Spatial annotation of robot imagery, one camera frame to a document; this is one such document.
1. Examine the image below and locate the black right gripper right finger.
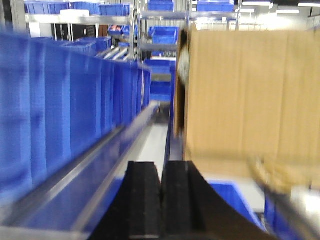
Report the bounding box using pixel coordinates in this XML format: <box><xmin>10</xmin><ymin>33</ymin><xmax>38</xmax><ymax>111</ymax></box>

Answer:
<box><xmin>161</xmin><ymin>161</ymin><xmax>275</xmax><ymax>240</ymax></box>

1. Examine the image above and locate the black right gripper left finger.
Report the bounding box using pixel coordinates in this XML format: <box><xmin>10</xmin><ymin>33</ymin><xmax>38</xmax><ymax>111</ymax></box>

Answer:
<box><xmin>92</xmin><ymin>161</ymin><xmax>162</xmax><ymax>240</ymax></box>

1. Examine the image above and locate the blue bin below gripper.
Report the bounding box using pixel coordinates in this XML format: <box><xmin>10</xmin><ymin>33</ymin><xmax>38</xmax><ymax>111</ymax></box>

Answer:
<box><xmin>208</xmin><ymin>180</ymin><xmax>266</xmax><ymax>232</ymax></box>

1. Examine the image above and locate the blue bin far shelf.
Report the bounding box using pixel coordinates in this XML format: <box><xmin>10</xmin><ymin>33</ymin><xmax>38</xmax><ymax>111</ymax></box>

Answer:
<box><xmin>148</xmin><ymin>26</ymin><xmax>180</xmax><ymax>45</ymax></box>

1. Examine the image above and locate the row of blue bins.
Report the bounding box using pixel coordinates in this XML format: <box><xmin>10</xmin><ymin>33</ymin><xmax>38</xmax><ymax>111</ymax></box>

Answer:
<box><xmin>0</xmin><ymin>32</ymin><xmax>151</xmax><ymax>206</ymax></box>

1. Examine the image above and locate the brown cardboard box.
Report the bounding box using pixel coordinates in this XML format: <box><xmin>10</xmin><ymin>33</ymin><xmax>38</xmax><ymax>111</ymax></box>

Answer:
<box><xmin>176</xmin><ymin>29</ymin><xmax>320</xmax><ymax>176</ymax></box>

